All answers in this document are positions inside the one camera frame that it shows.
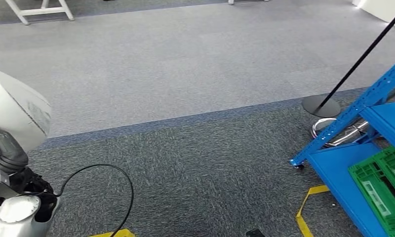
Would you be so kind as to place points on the white frame table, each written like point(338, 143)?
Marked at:
point(40, 11)

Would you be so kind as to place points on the white lit display plinth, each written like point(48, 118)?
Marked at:
point(384, 9)

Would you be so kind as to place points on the black stanchion with round base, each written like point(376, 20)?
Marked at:
point(321, 106)

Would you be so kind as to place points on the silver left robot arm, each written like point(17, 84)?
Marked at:
point(17, 212)

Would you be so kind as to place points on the green plastic crate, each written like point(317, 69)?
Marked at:
point(374, 196)
point(393, 160)

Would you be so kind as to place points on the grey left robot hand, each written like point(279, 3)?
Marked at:
point(7, 147)

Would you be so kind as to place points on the blue metal shelf rack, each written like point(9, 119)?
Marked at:
point(335, 170)

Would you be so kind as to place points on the white curved plastic part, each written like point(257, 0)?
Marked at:
point(14, 104)

